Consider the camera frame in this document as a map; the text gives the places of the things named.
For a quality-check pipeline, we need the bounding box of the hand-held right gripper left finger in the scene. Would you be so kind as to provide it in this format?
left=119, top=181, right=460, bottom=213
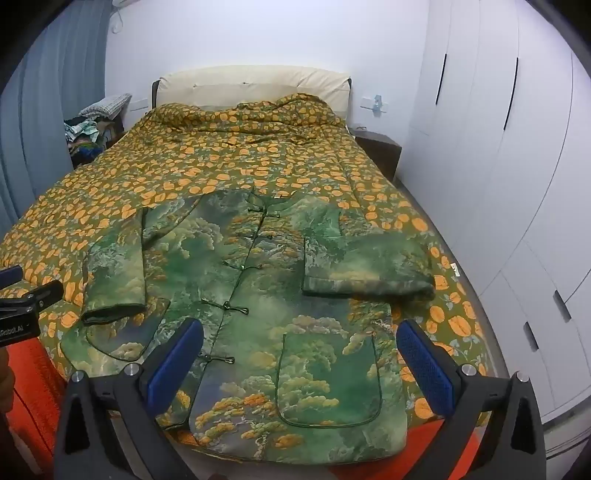
left=54, top=318, right=205, bottom=480

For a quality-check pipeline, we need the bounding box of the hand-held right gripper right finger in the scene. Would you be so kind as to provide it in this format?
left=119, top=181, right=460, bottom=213
left=396, top=319, right=548, bottom=480

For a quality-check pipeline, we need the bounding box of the green landscape print padded jacket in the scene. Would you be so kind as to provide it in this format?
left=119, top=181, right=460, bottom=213
left=60, top=187, right=435, bottom=464

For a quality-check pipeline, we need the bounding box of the pile of mixed clothes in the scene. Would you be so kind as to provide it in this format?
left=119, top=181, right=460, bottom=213
left=65, top=115, right=123, bottom=169

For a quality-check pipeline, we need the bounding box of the blue curtain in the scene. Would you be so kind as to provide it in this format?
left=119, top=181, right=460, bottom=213
left=0, top=0, right=112, bottom=227

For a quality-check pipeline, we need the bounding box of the white wardrobe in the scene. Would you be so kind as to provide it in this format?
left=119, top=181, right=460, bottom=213
left=397, top=0, right=591, bottom=421

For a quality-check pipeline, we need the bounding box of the checked grey pillow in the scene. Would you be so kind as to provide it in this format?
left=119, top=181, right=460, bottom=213
left=78, top=93, right=132, bottom=118

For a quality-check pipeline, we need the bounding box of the orange leaf print quilt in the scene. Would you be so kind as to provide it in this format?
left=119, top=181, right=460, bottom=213
left=0, top=92, right=490, bottom=435

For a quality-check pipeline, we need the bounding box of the dark wooden nightstand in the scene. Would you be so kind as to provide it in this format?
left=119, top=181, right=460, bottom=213
left=348, top=128, right=402, bottom=183

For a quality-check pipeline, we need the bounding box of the cream padded headboard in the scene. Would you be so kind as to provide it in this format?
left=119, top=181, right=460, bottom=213
left=151, top=67, right=352, bottom=116

